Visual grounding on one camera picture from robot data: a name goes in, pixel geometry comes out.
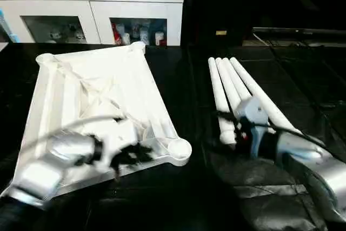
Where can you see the white plastic table leg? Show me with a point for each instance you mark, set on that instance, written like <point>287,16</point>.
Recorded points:
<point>259,93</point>
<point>219,96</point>
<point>226,82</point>
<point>235,79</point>

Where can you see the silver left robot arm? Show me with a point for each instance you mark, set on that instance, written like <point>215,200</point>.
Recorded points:
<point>48,166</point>

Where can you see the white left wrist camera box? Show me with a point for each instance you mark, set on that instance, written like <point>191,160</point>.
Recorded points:
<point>121,133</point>

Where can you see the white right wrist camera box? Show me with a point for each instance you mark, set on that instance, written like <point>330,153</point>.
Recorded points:
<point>251,112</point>

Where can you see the black work mat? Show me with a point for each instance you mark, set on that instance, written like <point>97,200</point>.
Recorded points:
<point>184,198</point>

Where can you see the light blue plastic item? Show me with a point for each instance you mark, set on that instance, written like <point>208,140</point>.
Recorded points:
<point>6,28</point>

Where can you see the white cabinet with glass doors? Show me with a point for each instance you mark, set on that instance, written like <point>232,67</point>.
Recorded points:
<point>97,6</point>

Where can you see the white plastic table top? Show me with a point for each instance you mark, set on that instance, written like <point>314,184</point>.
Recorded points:
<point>108,79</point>

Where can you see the dark low furniture silver edge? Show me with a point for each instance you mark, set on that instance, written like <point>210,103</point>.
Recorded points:
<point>297,32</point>

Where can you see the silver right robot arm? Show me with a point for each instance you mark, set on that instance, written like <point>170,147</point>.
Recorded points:
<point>313,160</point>

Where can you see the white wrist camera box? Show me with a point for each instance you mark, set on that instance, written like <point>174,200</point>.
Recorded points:
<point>121,133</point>
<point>251,112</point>

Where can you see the crumpled black plastic sheet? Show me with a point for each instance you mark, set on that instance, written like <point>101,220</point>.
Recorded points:
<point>259,187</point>

